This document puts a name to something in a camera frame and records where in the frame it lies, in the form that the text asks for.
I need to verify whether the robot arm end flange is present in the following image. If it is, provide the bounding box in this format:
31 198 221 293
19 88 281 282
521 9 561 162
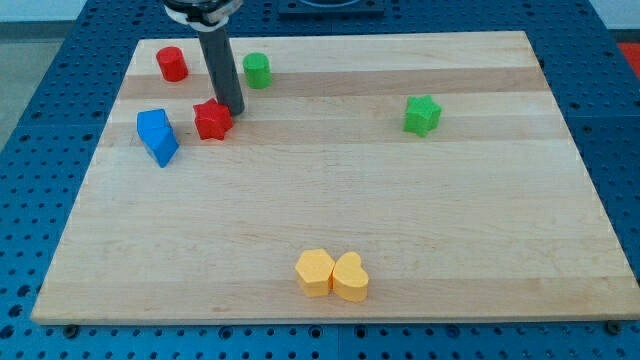
163 0 244 32

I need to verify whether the wooden board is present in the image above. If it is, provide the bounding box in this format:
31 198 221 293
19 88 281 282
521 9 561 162
31 31 639 325

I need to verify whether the yellow hexagon block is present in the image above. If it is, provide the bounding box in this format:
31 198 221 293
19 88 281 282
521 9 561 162
295 248 335 297

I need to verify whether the yellow heart block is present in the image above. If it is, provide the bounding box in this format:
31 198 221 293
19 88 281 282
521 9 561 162
333 251 369 302

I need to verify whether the green star block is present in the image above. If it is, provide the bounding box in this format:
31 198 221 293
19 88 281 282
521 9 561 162
403 95 442 137

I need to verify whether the red star block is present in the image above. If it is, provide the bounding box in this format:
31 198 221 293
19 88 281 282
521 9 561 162
193 98 233 141

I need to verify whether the green cylinder block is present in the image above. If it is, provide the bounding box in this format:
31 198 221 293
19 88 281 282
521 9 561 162
242 52 272 89

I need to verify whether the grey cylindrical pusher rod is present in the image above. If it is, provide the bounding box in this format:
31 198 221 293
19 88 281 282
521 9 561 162
198 27 245 116

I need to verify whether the blue pentagon block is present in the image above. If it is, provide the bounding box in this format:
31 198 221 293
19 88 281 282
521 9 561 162
143 127 179 168

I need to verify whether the blue cube block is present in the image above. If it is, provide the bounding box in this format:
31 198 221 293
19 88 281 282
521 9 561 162
136 109 170 139

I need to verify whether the red cylinder block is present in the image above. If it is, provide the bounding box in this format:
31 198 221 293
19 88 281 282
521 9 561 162
156 46 189 82

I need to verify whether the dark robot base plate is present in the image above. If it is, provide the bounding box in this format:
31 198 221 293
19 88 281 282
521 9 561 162
276 0 385 19

